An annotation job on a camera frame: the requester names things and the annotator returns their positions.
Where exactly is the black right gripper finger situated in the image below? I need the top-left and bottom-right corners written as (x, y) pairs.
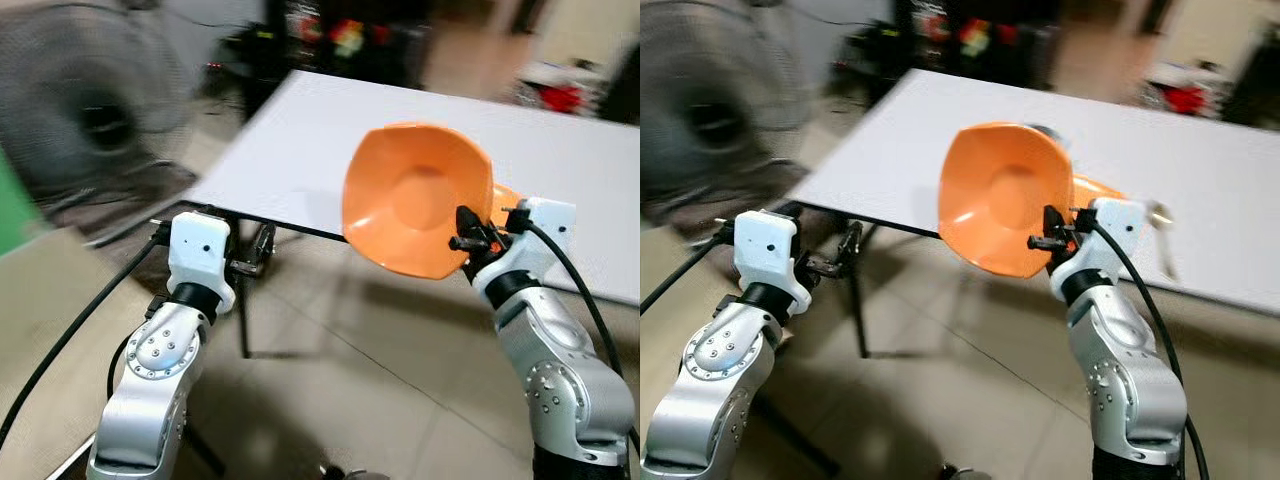
top-left (449, 205), bottom-right (483, 251)
top-left (1027, 205), bottom-right (1067, 251)

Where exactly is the orange plastic bowl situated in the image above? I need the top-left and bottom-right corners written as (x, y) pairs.
top-left (342, 122), bottom-right (522, 281)
top-left (937, 122), bottom-right (1127, 279)

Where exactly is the black table leg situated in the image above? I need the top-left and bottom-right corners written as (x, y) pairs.
top-left (234, 225), bottom-right (331, 361)
top-left (847, 225), bottom-right (941, 361)

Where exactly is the white spoon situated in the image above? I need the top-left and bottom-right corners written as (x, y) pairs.
top-left (1148, 200), bottom-right (1183, 283)

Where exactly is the white table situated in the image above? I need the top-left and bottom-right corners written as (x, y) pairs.
top-left (185, 68), bottom-right (641, 306)
top-left (790, 68), bottom-right (1280, 319)

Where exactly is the large black floor fan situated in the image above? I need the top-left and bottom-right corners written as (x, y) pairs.
top-left (640, 0), bottom-right (816, 226)
top-left (0, 5), bottom-right (201, 216)

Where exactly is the dark shelf with items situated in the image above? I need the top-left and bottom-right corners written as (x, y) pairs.
top-left (285, 0), bottom-right (431, 86)
top-left (895, 0), bottom-right (1061, 86)

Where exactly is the green object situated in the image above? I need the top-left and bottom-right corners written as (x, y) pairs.
top-left (0, 150), bottom-right (36, 256)

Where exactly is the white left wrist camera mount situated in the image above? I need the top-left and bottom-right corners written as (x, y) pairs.
top-left (167, 212), bottom-right (236, 313)
top-left (733, 210), bottom-right (813, 316)

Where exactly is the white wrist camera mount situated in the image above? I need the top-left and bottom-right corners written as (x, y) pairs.
top-left (470, 197), bottom-right (578, 301)
top-left (167, 212), bottom-right (236, 313)
top-left (1050, 197), bottom-right (1146, 291)
top-left (733, 210), bottom-right (813, 316)

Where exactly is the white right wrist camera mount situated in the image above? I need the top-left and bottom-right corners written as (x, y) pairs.
top-left (1050, 197), bottom-right (1146, 291)
top-left (470, 197), bottom-right (578, 301)

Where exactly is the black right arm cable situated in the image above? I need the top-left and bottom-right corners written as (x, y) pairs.
top-left (520, 220), bottom-right (641, 456)
top-left (1090, 220), bottom-right (1211, 480)

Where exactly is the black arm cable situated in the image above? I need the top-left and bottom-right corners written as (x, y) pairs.
top-left (640, 225), bottom-right (737, 316)
top-left (520, 220), bottom-right (641, 456)
top-left (1090, 220), bottom-right (1211, 480)
top-left (0, 222), bottom-right (171, 451)

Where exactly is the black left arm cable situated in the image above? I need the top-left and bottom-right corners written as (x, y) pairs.
top-left (640, 225), bottom-right (737, 316)
top-left (0, 222), bottom-right (171, 451)

